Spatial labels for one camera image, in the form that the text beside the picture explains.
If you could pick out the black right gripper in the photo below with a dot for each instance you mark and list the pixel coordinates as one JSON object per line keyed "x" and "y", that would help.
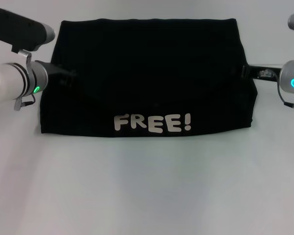
{"x": 254, "y": 72}

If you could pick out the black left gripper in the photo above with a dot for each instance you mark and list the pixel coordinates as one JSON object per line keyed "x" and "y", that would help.
{"x": 55, "y": 74}

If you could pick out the black shirt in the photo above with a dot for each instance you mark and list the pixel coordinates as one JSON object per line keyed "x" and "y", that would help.
{"x": 137, "y": 73}

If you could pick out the silver left camera mount bracket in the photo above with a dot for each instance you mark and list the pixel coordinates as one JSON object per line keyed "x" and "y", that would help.
{"x": 27, "y": 57}

